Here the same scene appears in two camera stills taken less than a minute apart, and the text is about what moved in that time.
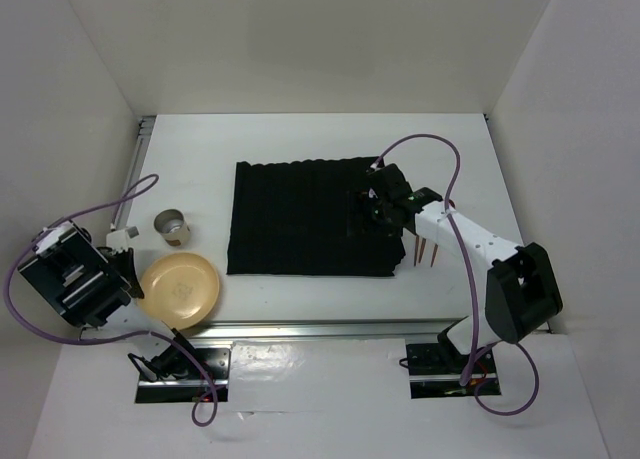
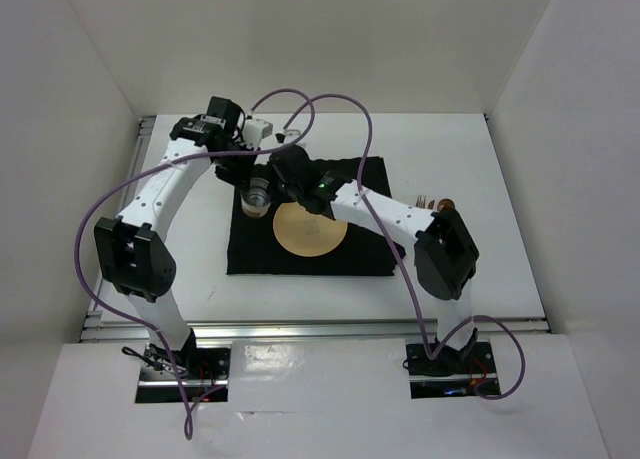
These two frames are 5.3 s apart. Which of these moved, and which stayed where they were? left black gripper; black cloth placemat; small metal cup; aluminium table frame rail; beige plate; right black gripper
Moved: small metal cup; beige plate; left black gripper; right black gripper
Stayed: aluminium table frame rail; black cloth placemat
